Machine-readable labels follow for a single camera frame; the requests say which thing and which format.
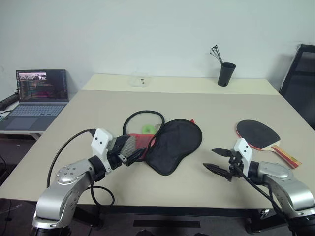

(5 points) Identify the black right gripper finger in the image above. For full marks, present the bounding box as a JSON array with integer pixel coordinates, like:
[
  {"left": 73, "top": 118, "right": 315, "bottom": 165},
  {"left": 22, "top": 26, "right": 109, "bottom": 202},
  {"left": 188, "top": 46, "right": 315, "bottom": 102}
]
[
  {"left": 202, "top": 163, "right": 232, "bottom": 181},
  {"left": 212, "top": 147, "right": 232, "bottom": 158}
]

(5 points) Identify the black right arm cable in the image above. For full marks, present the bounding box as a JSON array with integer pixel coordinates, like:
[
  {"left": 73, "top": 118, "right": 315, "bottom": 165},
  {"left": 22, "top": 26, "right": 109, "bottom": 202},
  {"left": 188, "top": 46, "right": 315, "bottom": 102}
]
[{"left": 231, "top": 164, "right": 292, "bottom": 224}]

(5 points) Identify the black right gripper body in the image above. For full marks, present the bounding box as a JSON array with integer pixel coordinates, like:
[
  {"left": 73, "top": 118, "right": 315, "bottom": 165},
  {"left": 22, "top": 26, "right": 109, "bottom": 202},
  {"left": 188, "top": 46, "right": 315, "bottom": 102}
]
[{"left": 227, "top": 150, "right": 244, "bottom": 182}]

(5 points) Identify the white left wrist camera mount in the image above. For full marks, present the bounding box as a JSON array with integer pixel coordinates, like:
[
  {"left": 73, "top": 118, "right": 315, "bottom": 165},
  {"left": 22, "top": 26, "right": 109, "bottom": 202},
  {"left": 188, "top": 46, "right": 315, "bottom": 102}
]
[{"left": 91, "top": 128, "right": 116, "bottom": 173}]

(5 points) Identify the black power strip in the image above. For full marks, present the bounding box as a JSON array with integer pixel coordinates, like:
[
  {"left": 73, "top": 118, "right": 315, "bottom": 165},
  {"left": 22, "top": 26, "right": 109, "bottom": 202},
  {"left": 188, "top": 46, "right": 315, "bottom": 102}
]
[{"left": 0, "top": 94, "right": 19, "bottom": 111}]

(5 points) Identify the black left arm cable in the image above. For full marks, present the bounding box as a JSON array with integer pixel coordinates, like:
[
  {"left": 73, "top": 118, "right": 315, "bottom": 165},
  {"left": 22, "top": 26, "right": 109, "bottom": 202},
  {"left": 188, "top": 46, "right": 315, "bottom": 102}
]
[{"left": 46, "top": 128, "right": 115, "bottom": 207}]

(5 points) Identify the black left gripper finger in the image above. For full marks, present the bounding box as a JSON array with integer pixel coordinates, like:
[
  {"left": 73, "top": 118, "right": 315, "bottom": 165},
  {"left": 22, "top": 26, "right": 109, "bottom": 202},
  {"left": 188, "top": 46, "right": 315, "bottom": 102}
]
[
  {"left": 126, "top": 152, "right": 145, "bottom": 167},
  {"left": 124, "top": 147, "right": 148, "bottom": 162}
]

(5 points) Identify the black plastic cup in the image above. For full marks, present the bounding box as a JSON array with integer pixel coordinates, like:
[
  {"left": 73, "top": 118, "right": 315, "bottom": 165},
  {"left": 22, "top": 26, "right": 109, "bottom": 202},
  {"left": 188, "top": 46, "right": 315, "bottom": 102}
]
[{"left": 217, "top": 62, "right": 237, "bottom": 88}]

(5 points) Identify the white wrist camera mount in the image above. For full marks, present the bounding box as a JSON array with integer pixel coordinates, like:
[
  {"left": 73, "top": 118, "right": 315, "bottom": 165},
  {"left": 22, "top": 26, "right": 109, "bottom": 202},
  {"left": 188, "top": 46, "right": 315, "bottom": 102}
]
[
  {"left": 91, "top": 128, "right": 116, "bottom": 173},
  {"left": 233, "top": 137, "right": 253, "bottom": 171}
]

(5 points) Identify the grey open laptop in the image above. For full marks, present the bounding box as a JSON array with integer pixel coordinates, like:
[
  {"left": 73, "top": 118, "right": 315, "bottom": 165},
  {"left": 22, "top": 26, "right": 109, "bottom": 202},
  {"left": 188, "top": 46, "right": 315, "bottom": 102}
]
[{"left": 0, "top": 69, "right": 69, "bottom": 131}]

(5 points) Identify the black rubber table tennis paddle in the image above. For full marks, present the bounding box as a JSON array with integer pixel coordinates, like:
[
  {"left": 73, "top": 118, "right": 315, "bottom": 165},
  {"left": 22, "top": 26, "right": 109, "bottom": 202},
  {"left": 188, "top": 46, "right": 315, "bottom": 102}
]
[{"left": 235, "top": 119, "right": 303, "bottom": 170}]

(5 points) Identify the black mesh office chair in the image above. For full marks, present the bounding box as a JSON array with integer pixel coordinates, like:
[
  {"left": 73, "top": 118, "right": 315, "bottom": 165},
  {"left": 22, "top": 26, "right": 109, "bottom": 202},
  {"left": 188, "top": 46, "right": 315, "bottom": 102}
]
[{"left": 279, "top": 44, "right": 315, "bottom": 131}]

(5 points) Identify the black and red paddle case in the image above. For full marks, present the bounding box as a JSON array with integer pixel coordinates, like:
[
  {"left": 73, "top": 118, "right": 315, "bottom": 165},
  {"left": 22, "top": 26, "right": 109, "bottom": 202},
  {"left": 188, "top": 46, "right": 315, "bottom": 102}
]
[{"left": 122, "top": 110, "right": 203, "bottom": 177}]

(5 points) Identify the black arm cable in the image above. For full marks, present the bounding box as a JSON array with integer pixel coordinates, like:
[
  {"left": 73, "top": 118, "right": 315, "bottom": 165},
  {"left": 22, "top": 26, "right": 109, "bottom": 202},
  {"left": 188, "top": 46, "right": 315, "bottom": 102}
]
[
  {"left": 231, "top": 164, "right": 292, "bottom": 224},
  {"left": 46, "top": 128, "right": 115, "bottom": 207}
]

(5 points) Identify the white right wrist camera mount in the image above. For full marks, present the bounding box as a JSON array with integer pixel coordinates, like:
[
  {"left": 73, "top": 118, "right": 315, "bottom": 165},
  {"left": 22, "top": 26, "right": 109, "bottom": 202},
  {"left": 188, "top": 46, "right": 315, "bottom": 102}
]
[{"left": 233, "top": 137, "right": 253, "bottom": 171}]

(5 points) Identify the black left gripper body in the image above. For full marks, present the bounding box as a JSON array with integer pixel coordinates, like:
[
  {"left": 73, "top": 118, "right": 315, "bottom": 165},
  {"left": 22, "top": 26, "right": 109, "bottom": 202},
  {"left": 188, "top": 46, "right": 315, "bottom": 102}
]
[{"left": 107, "top": 136, "right": 128, "bottom": 171}]

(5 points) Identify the clear plastic box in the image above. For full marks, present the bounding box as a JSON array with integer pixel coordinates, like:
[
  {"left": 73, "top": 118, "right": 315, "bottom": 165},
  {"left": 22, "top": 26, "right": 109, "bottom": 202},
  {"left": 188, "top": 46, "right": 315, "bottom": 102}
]
[{"left": 128, "top": 73, "right": 153, "bottom": 88}]

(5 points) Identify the green foam zipper pull ball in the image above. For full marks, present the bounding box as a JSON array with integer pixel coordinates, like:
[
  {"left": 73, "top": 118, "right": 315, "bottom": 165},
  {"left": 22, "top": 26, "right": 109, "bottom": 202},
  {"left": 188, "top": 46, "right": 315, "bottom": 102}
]
[{"left": 141, "top": 123, "right": 156, "bottom": 135}]

